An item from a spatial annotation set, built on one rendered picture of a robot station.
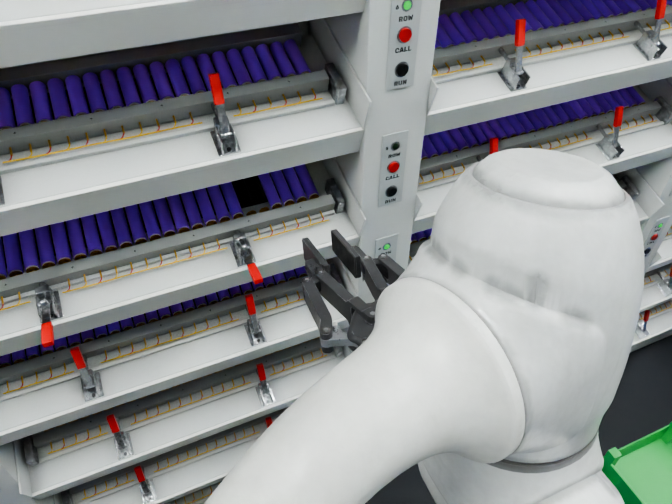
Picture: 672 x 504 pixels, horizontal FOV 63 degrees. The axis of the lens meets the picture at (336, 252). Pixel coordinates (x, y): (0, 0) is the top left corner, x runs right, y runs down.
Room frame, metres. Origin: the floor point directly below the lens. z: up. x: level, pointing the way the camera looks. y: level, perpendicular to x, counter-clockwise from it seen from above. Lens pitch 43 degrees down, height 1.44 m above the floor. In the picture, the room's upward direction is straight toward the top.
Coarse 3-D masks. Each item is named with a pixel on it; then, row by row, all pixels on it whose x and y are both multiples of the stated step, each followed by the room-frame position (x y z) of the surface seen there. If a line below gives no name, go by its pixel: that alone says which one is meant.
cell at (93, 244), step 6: (90, 216) 0.61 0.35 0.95; (84, 222) 0.60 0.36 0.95; (90, 222) 0.60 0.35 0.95; (84, 228) 0.59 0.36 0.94; (90, 228) 0.59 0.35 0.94; (96, 228) 0.59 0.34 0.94; (84, 234) 0.58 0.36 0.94; (90, 234) 0.58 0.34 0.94; (96, 234) 0.58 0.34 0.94; (90, 240) 0.57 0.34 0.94; (96, 240) 0.57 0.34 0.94; (90, 246) 0.56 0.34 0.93; (96, 246) 0.56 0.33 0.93; (90, 252) 0.56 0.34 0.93
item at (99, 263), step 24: (264, 216) 0.63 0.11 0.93; (288, 216) 0.64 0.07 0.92; (168, 240) 0.58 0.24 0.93; (192, 240) 0.58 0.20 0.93; (216, 240) 0.60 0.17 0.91; (72, 264) 0.53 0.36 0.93; (96, 264) 0.53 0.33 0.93; (120, 264) 0.54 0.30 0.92; (168, 264) 0.55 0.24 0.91; (0, 288) 0.49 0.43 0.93; (24, 288) 0.49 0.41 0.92
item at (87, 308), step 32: (320, 160) 0.77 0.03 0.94; (320, 192) 0.71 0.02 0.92; (352, 192) 0.67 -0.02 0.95; (320, 224) 0.65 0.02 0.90; (352, 224) 0.66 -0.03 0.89; (192, 256) 0.58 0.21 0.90; (224, 256) 0.58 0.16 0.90; (256, 256) 0.59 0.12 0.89; (288, 256) 0.59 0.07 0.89; (64, 288) 0.51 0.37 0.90; (96, 288) 0.52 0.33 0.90; (128, 288) 0.52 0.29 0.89; (160, 288) 0.52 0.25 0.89; (192, 288) 0.54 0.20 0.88; (224, 288) 0.56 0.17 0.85; (0, 320) 0.46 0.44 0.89; (32, 320) 0.46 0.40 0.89; (64, 320) 0.47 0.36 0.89; (96, 320) 0.49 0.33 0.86; (0, 352) 0.44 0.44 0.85
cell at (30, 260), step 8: (24, 232) 0.57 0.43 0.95; (32, 232) 0.58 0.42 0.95; (24, 240) 0.56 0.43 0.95; (32, 240) 0.56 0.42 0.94; (24, 248) 0.55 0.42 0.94; (32, 248) 0.55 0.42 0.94; (24, 256) 0.54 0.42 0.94; (32, 256) 0.54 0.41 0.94; (24, 264) 0.53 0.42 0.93; (32, 264) 0.53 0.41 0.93
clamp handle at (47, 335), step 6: (42, 306) 0.47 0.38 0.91; (48, 306) 0.47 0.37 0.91; (42, 312) 0.46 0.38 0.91; (48, 312) 0.46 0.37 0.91; (42, 318) 0.45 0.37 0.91; (48, 318) 0.45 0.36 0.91; (42, 324) 0.44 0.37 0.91; (48, 324) 0.44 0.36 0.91; (42, 330) 0.43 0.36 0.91; (48, 330) 0.43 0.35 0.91; (42, 336) 0.42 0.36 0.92; (48, 336) 0.42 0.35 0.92; (42, 342) 0.41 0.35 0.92; (48, 342) 0.41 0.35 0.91
